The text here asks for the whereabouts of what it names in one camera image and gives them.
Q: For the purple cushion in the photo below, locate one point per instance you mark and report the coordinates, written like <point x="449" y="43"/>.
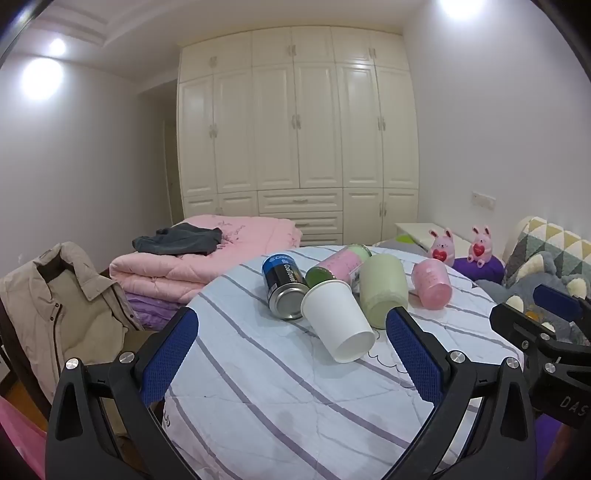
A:
<point x="493" y="270"/>

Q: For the grey bear plush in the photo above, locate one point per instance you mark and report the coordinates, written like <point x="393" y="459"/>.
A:
<point x="540" y="269"/>

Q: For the triangle pattern pillow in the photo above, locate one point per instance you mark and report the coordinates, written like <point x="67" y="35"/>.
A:
<point x="533" y="235"/>

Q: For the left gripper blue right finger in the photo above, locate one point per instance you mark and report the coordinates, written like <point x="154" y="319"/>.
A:
<point x="566" y="307"/>

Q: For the striped white table cloth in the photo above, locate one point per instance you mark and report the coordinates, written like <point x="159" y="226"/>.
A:
<point x="260" y="398"/>

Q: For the pink pig plush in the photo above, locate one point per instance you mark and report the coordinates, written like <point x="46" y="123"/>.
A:
<point x="443" y="247"/>
<point x="481" y="249"/>

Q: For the purple folded blanket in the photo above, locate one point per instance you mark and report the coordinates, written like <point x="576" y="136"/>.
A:
<point x="150" y="313"/>

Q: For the light green cup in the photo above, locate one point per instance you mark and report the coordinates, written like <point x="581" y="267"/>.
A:
<point x="383" y="287"/>

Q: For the dark grey garment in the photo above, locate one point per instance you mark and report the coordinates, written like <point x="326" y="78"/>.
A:
<point x="179" y="240"/>

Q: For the blue black metal can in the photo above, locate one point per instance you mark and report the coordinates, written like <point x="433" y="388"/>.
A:
<point x="286" y="286"/>

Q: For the pink plastic cup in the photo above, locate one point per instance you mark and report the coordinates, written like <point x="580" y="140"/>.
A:
<point x="432" y="284"/>

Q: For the cream wardrobe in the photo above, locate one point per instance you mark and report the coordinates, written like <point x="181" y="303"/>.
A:
<point x="316" y="124"/>

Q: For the left pink pig plush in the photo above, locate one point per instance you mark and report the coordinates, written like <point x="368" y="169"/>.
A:
<point x="443" y="247"/>

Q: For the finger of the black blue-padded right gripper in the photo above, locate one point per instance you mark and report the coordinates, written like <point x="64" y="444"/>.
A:
<point x="501" y="443"/>

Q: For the pink green-lidded can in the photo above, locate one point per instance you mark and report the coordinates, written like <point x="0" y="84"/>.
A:
<point x="343" y="265"/>

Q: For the right pink pig plush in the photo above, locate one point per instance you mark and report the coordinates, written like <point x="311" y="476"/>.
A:
<point x="481" y="249"/>

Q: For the pink cloth at bottom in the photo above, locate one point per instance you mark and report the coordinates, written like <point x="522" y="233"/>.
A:
<point x="23" y="445"/>

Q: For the white wall socket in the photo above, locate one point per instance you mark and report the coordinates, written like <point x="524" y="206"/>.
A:
<point x="483" y="201"/>

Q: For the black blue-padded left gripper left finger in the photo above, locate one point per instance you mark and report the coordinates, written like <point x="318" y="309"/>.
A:
<point x="81" y="443"/>

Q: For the pink folded quilt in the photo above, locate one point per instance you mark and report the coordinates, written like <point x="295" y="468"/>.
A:
<point x="179" y="278"/>

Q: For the white paper cup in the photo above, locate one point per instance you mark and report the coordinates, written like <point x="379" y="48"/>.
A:
<point x="338" y="320"/>

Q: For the beige jacket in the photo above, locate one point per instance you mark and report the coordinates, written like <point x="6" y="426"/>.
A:
<point x="61" y="307"/>

